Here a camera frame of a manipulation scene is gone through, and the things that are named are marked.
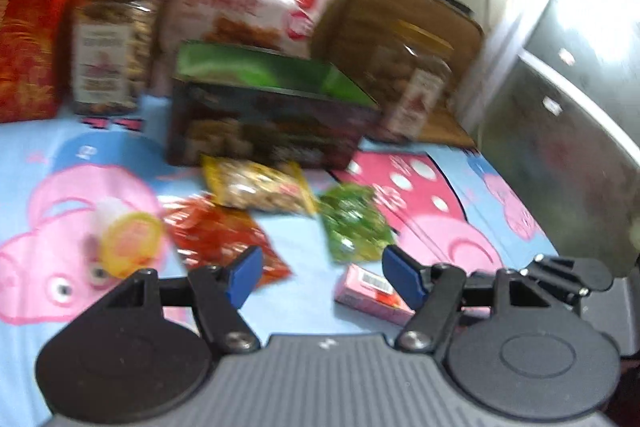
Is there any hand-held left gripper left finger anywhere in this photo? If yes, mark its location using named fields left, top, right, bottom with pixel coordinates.
left=102, top=246, right=263, bottom=354

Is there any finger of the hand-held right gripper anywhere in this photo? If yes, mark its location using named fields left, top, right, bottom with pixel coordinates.
left=522, top=253, right=613, bottom=315

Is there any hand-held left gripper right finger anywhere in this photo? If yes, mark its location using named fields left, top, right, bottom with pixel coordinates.
left=382, top=246, right=551, bottom=353

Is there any small pink box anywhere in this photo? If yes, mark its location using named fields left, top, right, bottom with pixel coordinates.
left=334, top=263, right=418, bottom=327

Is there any red snack packet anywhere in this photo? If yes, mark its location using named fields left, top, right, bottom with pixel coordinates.
left=162, top=194, right=293, bottom=285

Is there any green snack packet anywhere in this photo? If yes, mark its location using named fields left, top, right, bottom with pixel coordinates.
left=317, top=184, right=399, bottom=264

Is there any yellow snack packet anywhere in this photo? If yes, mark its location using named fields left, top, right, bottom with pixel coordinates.
left=202, top=155, right=319, bottom=216

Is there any yellow jelly cup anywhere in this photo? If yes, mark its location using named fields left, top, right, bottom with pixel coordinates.
left=94, top=198, right=164, bottom=280

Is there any dark tin box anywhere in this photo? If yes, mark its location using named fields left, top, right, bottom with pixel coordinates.
left=167, top=41, right=383, bottom=171

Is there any wooden board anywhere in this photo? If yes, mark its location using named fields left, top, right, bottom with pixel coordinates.
left=417, top=104, right=477, bottom=149

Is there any metal cabinet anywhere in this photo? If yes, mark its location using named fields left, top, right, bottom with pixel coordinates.
left=472, top=0, right=640, bottom=279

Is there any gold lid walnut jar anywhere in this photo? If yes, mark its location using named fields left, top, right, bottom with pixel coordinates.
left=364, top=19, right=457, bottom=144

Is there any printed blanket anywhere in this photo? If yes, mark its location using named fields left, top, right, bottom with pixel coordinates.
left=0, top=94, right=561, bottom=427

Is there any brown cushion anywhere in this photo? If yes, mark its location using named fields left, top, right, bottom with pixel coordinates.
left=311, top=0, right=486, bottom=148

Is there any gold lid nut jar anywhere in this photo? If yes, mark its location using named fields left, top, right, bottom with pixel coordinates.
left=71, top=0, right=164, bottom=116

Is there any red gift box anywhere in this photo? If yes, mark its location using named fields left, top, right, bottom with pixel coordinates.
left=0, top=0, right=90, bottom=124

